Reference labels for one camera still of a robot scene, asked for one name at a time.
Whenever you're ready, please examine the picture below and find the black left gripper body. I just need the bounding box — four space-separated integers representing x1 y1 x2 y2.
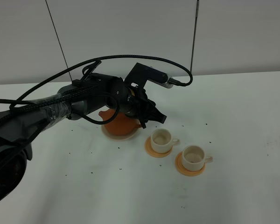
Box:
111 78 151 121

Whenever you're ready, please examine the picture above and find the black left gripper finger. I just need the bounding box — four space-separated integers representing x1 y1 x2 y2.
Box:
144 100 166 124

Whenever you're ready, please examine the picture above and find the brown clay teapot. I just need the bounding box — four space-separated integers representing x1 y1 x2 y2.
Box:
102 112 142 136

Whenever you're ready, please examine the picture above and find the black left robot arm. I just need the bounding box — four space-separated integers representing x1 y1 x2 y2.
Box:
0 71 168 201

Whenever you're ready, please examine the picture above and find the white teacup near teapot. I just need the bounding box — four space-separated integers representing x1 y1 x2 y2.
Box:
151 129 180 154

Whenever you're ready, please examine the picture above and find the orange coaster near teapot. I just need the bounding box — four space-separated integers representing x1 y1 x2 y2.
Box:
144 137 173 158

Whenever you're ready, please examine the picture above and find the cream teapot saucer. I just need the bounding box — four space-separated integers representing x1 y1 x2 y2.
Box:
101 126 139 141

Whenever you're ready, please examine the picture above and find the orange coaster far right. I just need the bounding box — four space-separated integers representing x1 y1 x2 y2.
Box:
175 152 205 176

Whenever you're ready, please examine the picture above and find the white teacup far right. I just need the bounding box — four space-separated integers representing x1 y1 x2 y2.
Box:
182 146 213 171

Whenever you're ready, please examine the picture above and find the black braided camera cable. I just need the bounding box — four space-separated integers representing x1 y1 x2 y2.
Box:
0 55 193 110

